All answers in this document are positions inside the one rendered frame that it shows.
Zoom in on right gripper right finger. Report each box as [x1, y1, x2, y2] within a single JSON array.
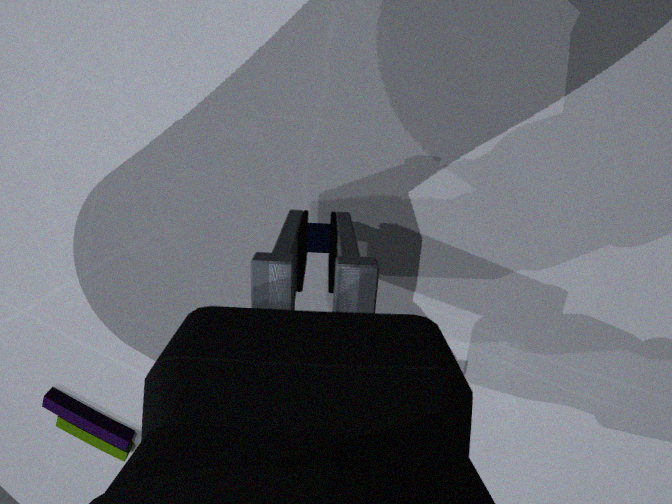
[[329, 212, 379, 313]]

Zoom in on lime green rod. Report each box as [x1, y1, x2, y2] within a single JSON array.
[[56, 416, 134, 462]]

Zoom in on small blue block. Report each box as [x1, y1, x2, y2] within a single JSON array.
[[306, 223, 330, 253]]

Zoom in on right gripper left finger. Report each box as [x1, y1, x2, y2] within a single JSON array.
[[250, 210, 308, 310]]

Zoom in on dark purple rod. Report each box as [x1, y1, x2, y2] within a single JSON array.
[[42, 387, 135, 451]]

